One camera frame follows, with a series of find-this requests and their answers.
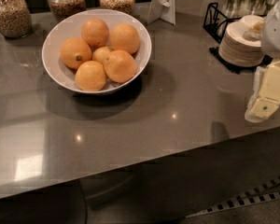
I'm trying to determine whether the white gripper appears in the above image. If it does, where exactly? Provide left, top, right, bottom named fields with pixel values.
left=243, top=0, right=280, bottom=123

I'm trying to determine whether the small centre orange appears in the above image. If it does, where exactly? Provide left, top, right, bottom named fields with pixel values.
left=92, top=46, right=112, bottom=63

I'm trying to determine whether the white ceramic bowl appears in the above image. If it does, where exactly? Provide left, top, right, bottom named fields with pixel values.
left=42, top=9, right=152, bottom=95

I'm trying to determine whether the stack of white plates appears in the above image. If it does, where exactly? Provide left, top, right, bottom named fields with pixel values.
left=218, top=15, right=264, bottom=67

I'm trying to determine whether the group of drinking glasses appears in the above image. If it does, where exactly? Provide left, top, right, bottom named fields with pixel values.
left=222, top=0, right=278, bottom=18

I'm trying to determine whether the white folded sign card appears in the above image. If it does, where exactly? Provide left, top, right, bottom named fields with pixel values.
left=147, top=0, right=176, bottom=25

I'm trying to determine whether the black white striped floor tape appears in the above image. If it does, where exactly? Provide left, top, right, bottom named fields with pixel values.
left=187, top=175, right=280, bottom=218

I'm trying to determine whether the orange left with stem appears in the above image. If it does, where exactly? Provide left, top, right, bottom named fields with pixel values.
left=60, top=37, right=92, bottom=69

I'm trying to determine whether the middle glass cereal jar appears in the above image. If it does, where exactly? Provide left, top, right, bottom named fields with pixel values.
left=47, top=0, right=86, bottom=21

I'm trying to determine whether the left glass cereal jar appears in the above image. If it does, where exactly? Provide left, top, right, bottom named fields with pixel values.
left=0, top=0, right=33, bottom=38

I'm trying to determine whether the black wire rack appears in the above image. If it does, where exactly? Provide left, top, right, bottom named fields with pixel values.
left=203, top=2, right=273, bottom=74

